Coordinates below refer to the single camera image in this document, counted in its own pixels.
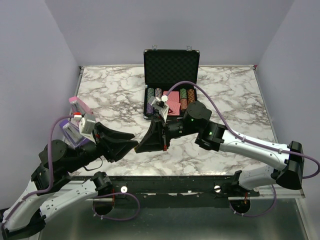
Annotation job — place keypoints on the grey poker chip stack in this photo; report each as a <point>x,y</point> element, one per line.
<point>158,93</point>

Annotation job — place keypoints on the pink playing card deck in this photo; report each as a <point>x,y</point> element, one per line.
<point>174,103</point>

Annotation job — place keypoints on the purple poker chip stack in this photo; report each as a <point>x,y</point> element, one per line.
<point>149,109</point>

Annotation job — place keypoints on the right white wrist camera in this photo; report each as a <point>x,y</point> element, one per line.
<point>161,105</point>

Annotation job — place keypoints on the purple metronome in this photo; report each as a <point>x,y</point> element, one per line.
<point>72,134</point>

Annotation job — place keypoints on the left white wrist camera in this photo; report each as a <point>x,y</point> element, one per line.
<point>86,126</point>

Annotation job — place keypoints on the aluminium extrusion frame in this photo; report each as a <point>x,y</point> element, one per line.
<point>273,215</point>

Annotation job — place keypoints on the orange poker chip stack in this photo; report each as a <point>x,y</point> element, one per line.
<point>190,96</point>

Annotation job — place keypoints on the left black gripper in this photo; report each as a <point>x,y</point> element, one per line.
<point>112,143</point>

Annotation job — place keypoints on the green poker chip stack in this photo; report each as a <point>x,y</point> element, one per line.
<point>150,93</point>

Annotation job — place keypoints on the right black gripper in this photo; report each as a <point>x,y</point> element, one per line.
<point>157,139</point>

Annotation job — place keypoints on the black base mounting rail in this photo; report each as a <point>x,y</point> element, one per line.
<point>173,191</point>

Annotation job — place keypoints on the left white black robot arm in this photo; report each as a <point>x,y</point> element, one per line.
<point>30,213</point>

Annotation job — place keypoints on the black poker chip case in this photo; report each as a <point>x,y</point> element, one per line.
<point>163,68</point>

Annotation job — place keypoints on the pink metronome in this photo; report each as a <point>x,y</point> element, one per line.
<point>79,108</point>

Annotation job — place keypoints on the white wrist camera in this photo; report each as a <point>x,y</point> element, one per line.
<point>86,126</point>
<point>161,105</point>

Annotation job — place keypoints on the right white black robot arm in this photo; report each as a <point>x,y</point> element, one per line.
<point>283,163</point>

